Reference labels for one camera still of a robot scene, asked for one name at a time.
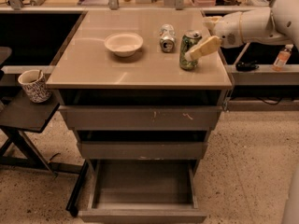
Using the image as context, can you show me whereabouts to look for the white paper bowl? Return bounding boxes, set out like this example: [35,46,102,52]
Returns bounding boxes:
[104,33,143,57]

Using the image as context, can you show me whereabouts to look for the green soda can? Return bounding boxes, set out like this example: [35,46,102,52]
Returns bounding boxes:
[179,30,202,71]

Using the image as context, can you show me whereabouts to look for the black object on ledge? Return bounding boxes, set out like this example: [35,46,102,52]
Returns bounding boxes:
[235,62,259,72]

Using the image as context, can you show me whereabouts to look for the grey drawer cabinet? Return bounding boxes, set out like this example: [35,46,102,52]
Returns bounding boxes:
[46,8,234,224]

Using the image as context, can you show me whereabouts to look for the white stick with black tip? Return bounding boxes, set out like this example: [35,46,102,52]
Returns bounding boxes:
[233,43,250,65]

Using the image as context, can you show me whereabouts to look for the top drawer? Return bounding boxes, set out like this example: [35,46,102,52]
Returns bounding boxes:
[59,105,222,131]

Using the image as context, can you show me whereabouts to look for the dark side table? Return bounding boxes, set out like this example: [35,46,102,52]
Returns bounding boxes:
[0,46,90,217]

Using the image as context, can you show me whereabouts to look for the open bottom drawer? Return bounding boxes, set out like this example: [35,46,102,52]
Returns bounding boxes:
[78,160,206,224]

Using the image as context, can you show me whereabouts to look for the orange drink bottle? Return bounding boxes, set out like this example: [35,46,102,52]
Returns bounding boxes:
[272,44,293,71]

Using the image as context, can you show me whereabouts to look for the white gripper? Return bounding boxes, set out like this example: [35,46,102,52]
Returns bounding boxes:
[184,12,243,62]

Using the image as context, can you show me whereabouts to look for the middle drawer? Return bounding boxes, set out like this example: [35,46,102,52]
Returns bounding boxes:
[77,141,207,160]

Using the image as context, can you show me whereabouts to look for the silver soda can lying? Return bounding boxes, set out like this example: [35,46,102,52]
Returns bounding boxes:
[160,24,176,53]

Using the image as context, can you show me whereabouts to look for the patterned paper cup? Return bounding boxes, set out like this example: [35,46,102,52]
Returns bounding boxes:
[18,70,51,104]

